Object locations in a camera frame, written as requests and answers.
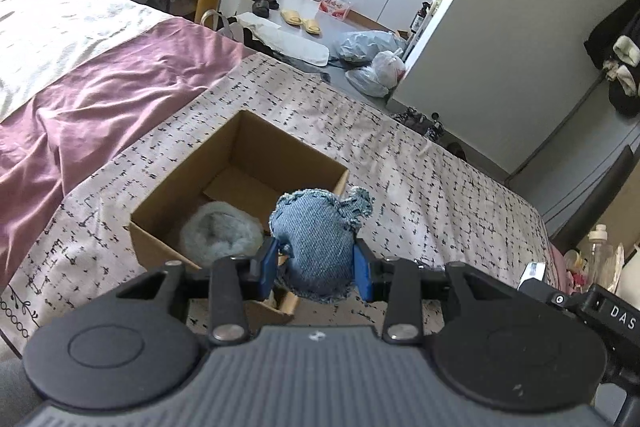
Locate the clear bottle with white cap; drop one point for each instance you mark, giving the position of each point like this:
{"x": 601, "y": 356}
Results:
{"x": 599, "y": 257}

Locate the white plastic bag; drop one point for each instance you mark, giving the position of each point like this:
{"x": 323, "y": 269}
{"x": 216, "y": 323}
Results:
{"x": 387, "y": 68}

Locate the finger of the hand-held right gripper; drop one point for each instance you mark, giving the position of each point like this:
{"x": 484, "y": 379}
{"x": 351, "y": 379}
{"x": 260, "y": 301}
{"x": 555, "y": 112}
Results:
{"x": 555, "y": 294}

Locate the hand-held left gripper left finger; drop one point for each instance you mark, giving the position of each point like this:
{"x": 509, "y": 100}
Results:
{"x": 266, "y": 269}

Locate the pack of water bottles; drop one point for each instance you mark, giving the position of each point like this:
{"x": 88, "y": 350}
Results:
{"x": 336, "y": 4}

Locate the hanging dark clothes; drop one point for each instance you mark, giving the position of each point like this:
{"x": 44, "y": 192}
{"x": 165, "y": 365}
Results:
{"x": 615, "y": 52}

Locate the black-patterned white bed sheet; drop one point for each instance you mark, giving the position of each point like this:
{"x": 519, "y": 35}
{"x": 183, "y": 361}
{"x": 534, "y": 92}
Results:
{"x": 425, "y": 187}

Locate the white duvet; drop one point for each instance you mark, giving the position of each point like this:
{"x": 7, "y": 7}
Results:
{"x": 60, "y": 22}

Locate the purple blanket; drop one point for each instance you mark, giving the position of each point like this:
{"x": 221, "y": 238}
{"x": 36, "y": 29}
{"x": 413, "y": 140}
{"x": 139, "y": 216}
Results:
{"x": 100, "y": 97}

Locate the blue denim stuffed toy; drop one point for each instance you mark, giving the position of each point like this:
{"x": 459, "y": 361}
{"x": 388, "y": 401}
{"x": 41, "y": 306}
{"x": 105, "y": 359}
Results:
{"x": 317, "y": 247}

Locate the white floor mat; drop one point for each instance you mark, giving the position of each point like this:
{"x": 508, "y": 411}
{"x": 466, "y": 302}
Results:
{"x": 290, "y": 42}

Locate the yellow slipper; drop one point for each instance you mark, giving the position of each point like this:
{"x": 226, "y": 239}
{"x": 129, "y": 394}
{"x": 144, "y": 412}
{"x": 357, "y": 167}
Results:
{"x": 312, "y": 26}
{"x": 291, "y": 17}

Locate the blue-grey plastic bag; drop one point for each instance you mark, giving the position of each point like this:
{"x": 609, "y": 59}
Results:
{"x": 367, "y": 46}

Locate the pink pillow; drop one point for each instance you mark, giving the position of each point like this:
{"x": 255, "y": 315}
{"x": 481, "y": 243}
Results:
{"x": 562, "y": 267}

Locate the clear plastic bag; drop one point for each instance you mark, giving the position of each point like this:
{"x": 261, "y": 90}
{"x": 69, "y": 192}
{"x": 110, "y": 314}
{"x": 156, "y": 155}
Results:
{"x": 367, "y": 83}

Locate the blue-grey fluffy towel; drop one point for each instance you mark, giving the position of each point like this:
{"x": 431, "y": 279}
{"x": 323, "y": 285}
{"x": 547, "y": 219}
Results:
{"x": 220, "y": 234}

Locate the brown cardboard box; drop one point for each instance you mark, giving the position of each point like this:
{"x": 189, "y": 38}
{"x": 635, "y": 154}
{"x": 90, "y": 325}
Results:
{"x": 170, "y": 207}

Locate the dark shoes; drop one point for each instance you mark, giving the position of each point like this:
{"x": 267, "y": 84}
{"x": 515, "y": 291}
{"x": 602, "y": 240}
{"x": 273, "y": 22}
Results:
{"x": 417, "y": 122}

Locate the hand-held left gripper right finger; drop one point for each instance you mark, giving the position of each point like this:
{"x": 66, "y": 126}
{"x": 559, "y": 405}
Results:
{"x": 362, "y": 274}

